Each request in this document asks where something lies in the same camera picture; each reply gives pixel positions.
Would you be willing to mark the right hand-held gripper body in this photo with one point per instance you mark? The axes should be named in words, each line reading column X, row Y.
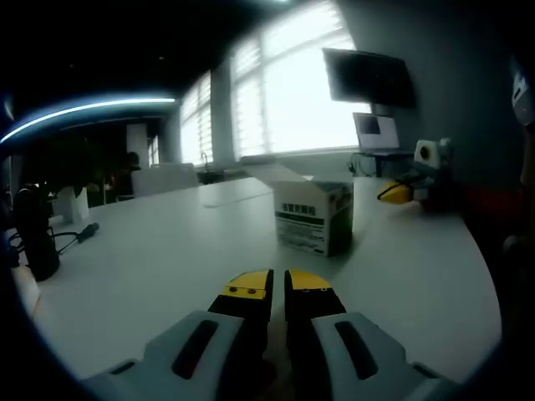
column 439, row 154

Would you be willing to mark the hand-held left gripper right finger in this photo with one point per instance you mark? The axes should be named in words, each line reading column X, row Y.
column 334, row 346

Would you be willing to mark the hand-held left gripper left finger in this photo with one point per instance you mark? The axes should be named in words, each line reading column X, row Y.
column 200, row 346

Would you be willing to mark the white green medicine box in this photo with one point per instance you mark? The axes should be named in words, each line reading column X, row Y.
column 305, row 221

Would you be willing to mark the open laptop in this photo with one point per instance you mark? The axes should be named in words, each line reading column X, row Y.
column 376, row 131

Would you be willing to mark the white table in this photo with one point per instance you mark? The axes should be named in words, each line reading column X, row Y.
column 167, row 259

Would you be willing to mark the black screwdriver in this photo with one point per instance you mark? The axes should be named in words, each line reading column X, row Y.
column 88, row 231

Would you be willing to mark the white chair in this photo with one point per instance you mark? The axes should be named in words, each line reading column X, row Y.
column 163, row 179

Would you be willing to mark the curved faucet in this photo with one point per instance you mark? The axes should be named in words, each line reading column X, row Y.
column 205, row 158

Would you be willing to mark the black cylinder device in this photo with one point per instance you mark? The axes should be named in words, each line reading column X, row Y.
column 35, row 234

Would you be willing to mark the ceiling light strip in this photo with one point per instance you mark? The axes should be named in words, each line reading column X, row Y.
column 83, row 108

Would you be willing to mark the black wall monitor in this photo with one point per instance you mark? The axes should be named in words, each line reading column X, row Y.
column 368, row 77

